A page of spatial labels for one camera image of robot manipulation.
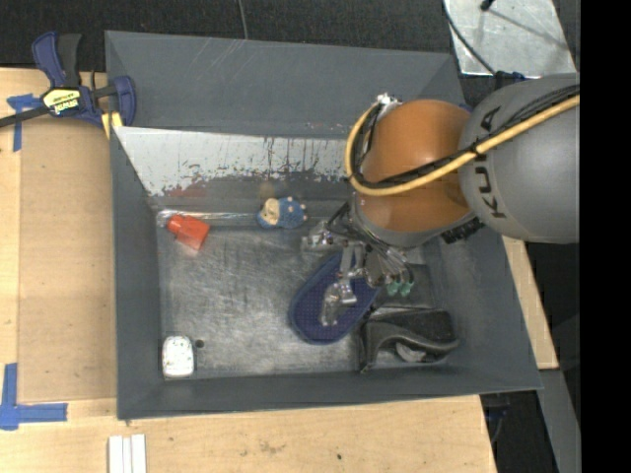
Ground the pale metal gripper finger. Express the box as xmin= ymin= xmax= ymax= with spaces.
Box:
xmin=337 ymin=269 xmax=359 ymax=307
xmin=319 ymin=283 xmax=345 ymax=328

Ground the dark blue oval dish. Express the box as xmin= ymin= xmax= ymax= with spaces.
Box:
xmin=287 ymin=250 xmax=385 ymax=346

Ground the grey metal bin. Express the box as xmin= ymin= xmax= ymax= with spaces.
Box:
xmin=104 ymin=30 xmax=545 ymax=421

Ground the blue toy animal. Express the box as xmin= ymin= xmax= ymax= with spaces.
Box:
xmin=255 ymin=195 xmax=309 ymax=231

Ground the clear plastic tube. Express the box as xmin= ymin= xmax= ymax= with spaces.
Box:
xmin=156 ymin=208 xmax=263 ymax=229

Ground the red plastic block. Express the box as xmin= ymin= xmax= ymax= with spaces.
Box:
xmin=166 ymin=214 xmax=212 ymax=252

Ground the white small box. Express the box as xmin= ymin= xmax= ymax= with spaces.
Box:
xmin=161 ymin=334 xmax=196 ymax=379

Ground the pale wood flat board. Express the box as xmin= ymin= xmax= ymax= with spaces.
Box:
xmin=17 ymin=114 xmax=120 ymax=404

